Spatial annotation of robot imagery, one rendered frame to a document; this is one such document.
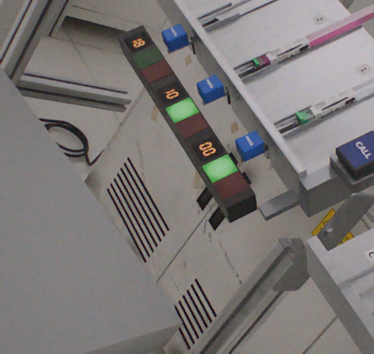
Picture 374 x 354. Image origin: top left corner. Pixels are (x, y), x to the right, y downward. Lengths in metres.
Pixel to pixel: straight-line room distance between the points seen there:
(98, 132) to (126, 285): 1.39
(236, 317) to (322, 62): 0.35
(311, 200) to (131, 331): 0.28
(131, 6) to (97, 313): 1.89
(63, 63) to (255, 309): 1.52
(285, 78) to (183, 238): 0.60
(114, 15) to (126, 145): 0.92
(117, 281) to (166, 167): 0.81
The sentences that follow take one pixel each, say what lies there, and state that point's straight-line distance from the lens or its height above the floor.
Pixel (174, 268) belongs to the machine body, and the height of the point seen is 0.19.
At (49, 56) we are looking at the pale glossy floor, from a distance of 2.38.
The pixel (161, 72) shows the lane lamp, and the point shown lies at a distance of 1.08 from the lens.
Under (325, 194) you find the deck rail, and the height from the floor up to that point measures 0.72.
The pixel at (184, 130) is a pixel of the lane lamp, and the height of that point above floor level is 0.65.
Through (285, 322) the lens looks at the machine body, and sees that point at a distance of 1.36.
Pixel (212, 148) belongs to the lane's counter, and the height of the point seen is 0.66.
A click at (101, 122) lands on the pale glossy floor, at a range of 2.22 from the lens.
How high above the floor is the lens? 1.11
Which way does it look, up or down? 27 degrees down
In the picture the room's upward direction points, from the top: 36 degrees clockwise
